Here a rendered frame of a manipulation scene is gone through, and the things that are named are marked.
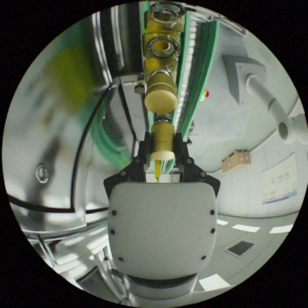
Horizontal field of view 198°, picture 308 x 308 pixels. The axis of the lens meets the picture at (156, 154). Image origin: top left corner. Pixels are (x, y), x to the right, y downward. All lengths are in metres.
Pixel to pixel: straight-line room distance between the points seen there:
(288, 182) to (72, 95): 3.82
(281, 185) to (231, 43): 3.60
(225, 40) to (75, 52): 0.54
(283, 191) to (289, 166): 0.71
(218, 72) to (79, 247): 0.74
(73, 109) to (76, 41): 0.13
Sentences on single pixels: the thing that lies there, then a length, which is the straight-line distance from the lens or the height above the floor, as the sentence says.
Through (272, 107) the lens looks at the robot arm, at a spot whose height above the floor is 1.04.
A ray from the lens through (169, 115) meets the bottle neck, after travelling 0.16.
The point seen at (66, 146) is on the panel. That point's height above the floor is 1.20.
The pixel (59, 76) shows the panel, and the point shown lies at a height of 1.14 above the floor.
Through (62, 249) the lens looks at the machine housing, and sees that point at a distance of 0.18.
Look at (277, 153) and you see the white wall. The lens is 3.81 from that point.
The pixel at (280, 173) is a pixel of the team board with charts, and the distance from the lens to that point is 3.77.
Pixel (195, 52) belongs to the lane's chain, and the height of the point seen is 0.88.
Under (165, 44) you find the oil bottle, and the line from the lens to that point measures 0.18.
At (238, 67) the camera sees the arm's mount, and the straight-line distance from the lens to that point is 0.49.
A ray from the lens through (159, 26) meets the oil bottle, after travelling 0.16.
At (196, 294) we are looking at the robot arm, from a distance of 0.17.
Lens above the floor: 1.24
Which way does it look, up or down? 22 degrees down
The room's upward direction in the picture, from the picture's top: 178 degrees counter-clockwise
